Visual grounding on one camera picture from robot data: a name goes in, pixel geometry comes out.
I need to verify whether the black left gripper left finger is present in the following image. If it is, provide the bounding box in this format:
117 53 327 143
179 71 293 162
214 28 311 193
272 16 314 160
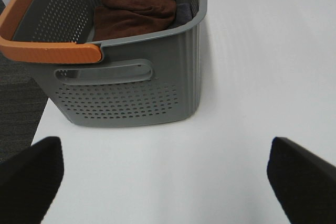
1 136 64 223

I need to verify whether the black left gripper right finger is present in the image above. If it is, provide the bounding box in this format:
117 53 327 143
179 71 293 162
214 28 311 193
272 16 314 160
267 137 335 223

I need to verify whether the grey perforated plastic basket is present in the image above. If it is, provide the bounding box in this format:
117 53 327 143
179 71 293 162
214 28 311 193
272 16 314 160
1 0 207 127

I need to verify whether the brown towel in basket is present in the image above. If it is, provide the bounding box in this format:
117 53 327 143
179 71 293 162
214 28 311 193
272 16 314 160
92 0 177 41

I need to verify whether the grey towel in basket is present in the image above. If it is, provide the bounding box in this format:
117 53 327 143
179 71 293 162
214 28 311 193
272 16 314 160
168 3 193 29

